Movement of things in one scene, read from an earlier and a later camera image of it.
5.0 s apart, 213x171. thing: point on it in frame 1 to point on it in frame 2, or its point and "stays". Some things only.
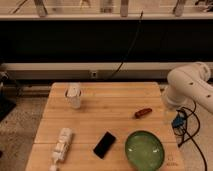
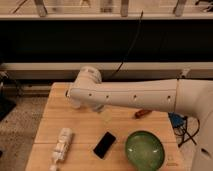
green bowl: (144, 150) stays
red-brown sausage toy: (140, 113) stays
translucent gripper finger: (169, 115) to (106, 115)
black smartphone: (104, 145) stays
